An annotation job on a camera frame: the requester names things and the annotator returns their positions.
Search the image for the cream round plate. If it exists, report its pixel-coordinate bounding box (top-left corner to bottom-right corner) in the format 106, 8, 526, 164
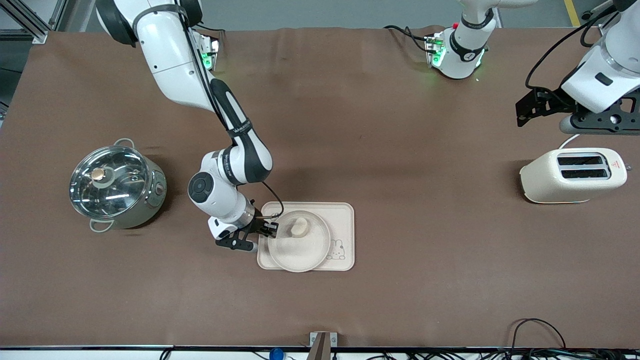
267, 210, 332, 273

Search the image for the cream rabbit print tray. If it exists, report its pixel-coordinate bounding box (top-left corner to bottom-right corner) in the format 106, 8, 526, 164
257, 201, 356, 272

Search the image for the cream two-slot toaster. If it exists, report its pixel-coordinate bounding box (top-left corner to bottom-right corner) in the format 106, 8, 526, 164
520, 147, 629, 205

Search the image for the steel electric cooking pot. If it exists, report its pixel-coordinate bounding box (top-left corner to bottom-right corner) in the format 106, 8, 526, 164
69, 138, 168, 233

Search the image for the glass pot lid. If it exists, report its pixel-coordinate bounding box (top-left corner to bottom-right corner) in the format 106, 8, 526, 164
69, 146, 151, 220

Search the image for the brown table cover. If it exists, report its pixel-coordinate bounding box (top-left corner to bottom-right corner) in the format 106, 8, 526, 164
0, 25, 640, 349

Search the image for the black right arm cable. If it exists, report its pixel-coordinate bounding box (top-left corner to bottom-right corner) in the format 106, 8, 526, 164
259, 180, 285, 219

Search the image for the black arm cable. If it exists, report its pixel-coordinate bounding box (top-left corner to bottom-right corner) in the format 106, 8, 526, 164
524, 4, 617, 92
259, 180, 285, 219

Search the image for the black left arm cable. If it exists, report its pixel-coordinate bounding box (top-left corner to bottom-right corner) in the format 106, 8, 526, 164
524, 4, 617, 92

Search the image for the grey metal camera bracket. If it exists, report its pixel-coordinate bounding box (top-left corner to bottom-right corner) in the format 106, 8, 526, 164
309, 331, 337, 360

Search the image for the black base cable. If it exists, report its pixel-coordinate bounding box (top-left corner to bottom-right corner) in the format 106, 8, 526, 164
383, 24, 432, 54

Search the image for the black looped cable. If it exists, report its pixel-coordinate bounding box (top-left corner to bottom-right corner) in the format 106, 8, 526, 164
509, 318, 568, 351

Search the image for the aluminium frame profile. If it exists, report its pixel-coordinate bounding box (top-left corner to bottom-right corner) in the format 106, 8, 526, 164
0, 0, 69, 46

